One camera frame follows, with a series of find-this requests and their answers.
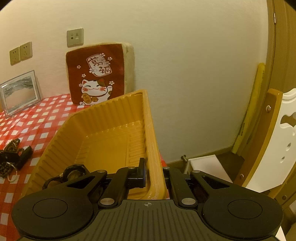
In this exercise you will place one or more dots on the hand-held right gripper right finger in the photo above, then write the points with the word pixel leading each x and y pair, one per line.
pixel 167 173

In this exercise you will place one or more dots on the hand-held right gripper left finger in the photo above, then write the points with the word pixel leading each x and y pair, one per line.
pixel 141 172

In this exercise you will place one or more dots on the yellow plastic tray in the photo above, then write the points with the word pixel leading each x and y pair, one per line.
pixel 104 143

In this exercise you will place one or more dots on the black wristwatch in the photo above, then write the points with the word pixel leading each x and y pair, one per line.
pixel 74 171

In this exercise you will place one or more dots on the small metal knob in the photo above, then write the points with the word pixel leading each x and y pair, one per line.
pixel 184 158

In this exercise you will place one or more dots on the white box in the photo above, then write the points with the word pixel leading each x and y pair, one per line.
pixel 208 164

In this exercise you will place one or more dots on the wooden chair white backrest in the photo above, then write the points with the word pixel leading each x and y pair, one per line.
pixel 266 139

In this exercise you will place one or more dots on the yellow board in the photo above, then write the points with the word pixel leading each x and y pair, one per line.
pixel 252 104

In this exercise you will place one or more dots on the red white checkered tablecloth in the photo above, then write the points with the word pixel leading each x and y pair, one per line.
pixel 34 115

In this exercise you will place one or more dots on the red cat print cushion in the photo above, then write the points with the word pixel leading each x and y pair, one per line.
pixel 76 69

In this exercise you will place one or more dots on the silver picture frame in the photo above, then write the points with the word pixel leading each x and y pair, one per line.
pixel 20 97

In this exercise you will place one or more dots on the beige wall socket round holes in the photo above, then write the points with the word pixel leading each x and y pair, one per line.
pixel 75 37

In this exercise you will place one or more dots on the brown door frame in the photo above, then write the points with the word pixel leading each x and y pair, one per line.
pixel 281 46

